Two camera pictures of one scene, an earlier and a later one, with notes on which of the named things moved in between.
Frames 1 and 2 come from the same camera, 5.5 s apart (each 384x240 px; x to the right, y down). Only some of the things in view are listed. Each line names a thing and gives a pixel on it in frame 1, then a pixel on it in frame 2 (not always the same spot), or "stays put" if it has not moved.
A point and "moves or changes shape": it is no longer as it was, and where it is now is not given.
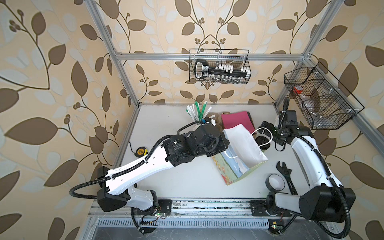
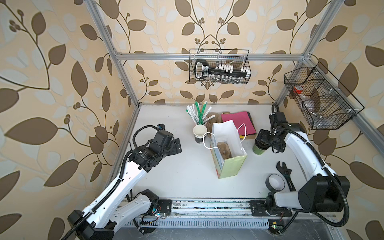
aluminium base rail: [194, 208] stays put
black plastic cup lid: [262, 140] stays put
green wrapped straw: [200, 113] stays put
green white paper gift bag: [242, 156] moves or changes shape
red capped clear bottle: [298, 89] stays put
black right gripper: [269, 126] → [262, 135]
